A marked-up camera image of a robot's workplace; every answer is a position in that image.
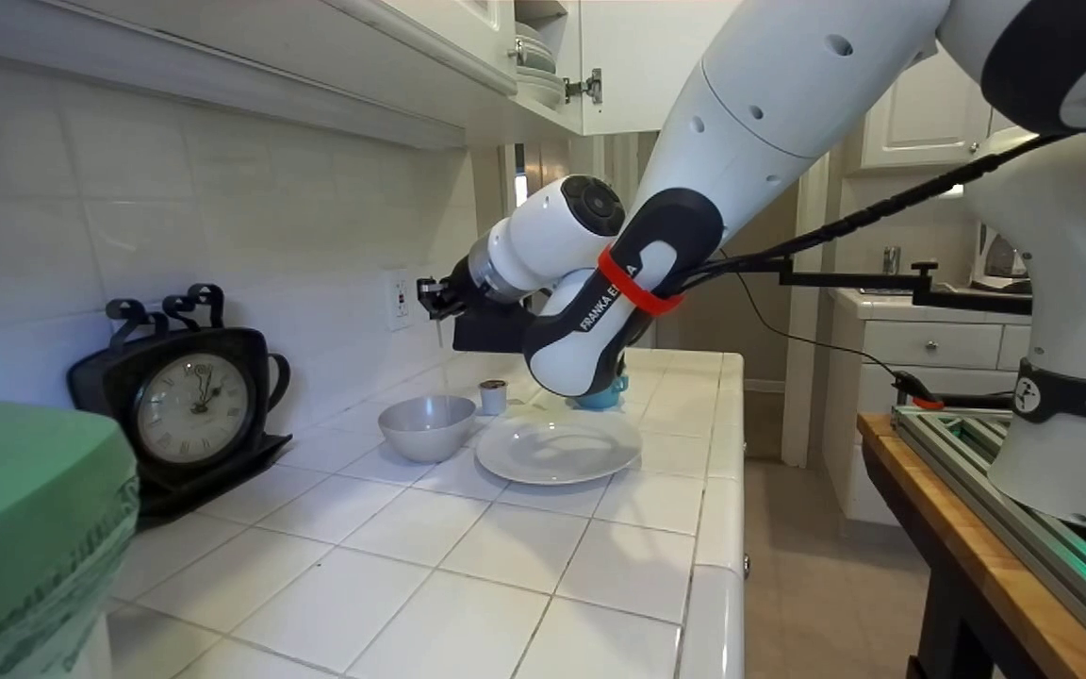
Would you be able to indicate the grey ceramic bowl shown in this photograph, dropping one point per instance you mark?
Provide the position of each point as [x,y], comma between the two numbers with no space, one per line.
[428,428]

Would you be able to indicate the chrome sink faucet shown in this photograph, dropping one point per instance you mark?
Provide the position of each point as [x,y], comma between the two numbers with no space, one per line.
[1000,257]

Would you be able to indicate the white round plate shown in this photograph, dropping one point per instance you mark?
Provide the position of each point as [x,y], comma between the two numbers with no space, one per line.
[557,452]

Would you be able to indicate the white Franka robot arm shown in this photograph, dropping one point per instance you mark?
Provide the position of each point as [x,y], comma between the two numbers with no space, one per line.
[794,115]

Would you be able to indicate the black framed table clock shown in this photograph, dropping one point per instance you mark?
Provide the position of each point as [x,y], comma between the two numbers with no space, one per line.
[190,408]

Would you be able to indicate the white wall power outlet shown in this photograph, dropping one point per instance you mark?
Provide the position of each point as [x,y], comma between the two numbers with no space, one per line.
[402,301]

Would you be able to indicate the wooden work table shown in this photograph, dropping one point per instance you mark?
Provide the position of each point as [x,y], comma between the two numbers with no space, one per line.
[981,566]

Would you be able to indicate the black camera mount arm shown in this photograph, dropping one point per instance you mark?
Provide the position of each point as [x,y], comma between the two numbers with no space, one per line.
[883,281]

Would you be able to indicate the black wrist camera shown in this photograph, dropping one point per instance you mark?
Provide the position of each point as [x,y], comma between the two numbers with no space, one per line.
[450,287]

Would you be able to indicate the red and black clamp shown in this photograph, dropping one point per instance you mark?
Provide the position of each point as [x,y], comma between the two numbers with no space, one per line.
[916,391]

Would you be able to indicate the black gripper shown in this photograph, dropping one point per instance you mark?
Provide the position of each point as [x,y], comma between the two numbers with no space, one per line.
[491,330]

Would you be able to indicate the white background upper cabinet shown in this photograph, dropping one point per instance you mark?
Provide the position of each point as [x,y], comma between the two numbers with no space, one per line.
[934,117]

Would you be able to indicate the white cabinet drawer front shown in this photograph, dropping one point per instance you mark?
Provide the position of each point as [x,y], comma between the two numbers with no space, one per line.
[934,345]

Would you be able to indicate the white upper wall cabinet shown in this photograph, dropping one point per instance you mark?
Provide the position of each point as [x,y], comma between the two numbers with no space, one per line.
[319,50]

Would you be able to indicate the metal rail base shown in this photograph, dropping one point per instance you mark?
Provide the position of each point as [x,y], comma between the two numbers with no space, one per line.
[1045,540]

